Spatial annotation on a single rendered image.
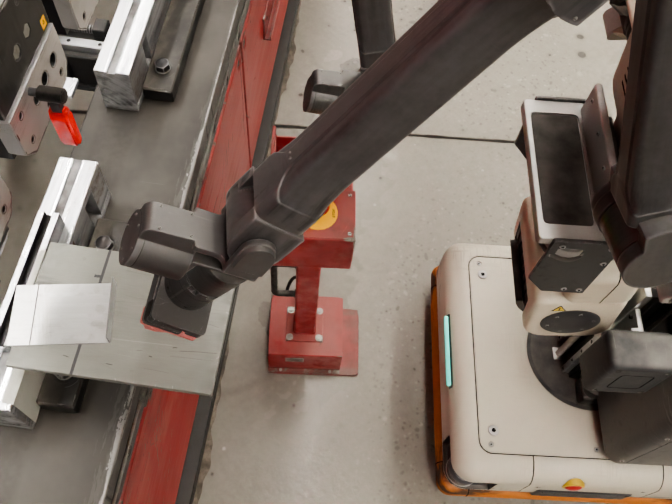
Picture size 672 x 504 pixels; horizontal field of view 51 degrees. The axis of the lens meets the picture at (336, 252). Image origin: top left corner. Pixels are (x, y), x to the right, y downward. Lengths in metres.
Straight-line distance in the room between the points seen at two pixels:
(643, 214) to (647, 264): 0.06
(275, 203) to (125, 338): 0.40
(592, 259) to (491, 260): 0.81
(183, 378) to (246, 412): 1.03
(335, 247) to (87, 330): 0.50
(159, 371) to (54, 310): 0.17
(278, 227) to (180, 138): 0.64
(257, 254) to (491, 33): 0.28
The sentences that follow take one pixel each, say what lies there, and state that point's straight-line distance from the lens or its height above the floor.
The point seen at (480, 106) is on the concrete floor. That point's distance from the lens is 2.53.
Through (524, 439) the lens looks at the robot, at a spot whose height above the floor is 0.28.
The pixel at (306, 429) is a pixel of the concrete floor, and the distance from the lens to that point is 1.92.
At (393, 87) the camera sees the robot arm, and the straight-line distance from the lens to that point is 0.55.
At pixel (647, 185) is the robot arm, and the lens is 0.73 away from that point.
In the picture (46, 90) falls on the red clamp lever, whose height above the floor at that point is 1.25.
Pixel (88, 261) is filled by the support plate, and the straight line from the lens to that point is 1.01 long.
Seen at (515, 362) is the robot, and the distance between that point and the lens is 1.77.
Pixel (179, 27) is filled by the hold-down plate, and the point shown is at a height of 0.91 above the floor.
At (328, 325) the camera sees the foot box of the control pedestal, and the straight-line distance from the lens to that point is 1.89.
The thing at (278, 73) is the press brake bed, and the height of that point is 0.05.
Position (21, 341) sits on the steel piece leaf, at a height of 1.00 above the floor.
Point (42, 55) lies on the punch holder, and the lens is 0.90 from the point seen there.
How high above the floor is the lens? 1.87
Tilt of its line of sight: 62 degrees down
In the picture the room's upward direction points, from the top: 8 degrees clockwise
